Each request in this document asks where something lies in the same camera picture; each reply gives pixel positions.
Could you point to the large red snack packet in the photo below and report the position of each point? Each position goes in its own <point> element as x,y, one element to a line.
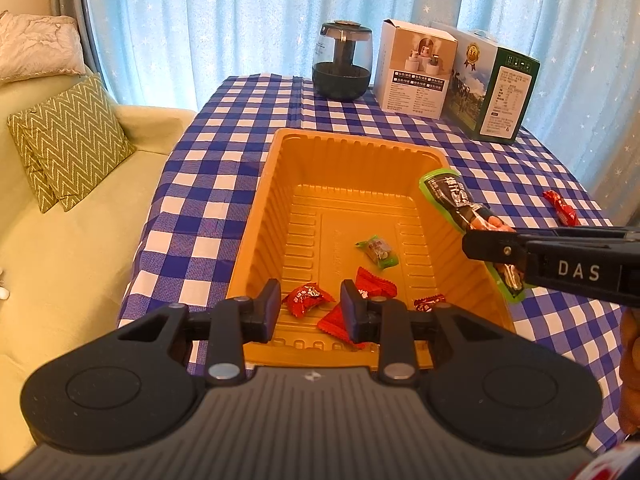
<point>368,285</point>

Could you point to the beige product box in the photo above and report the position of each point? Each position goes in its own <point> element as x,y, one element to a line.
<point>414,68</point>

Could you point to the white pink cushion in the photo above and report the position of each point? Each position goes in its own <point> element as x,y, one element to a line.
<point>34,46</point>

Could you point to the orange plastic tray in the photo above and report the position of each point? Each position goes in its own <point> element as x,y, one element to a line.
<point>328,205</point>

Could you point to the blue checkered tablecloth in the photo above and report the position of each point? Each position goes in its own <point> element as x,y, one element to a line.
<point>200,209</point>

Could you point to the long green snack packet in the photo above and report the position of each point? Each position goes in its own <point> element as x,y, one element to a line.
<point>445,189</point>

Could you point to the dark green carton box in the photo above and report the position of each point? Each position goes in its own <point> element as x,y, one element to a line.
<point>490,87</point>

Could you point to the light green sofa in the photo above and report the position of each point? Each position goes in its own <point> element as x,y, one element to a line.
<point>66,271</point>

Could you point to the green chevron cushion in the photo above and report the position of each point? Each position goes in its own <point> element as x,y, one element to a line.
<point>69,143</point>

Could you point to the green small snack packet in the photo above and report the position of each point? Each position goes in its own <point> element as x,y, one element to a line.
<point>379,252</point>

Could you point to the dark glass humidifier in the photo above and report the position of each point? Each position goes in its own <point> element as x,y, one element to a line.
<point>342,65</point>

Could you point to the red twisted candy wrapper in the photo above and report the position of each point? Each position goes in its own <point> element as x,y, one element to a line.
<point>426,304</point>

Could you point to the small red candy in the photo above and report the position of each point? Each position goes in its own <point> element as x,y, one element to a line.
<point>566,214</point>

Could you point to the right hand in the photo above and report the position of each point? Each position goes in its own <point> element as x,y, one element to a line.
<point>629,413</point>

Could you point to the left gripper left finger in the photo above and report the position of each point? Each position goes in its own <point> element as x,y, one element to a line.
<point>234,322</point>

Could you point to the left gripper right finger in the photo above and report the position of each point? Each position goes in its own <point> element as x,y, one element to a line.
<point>385,322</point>

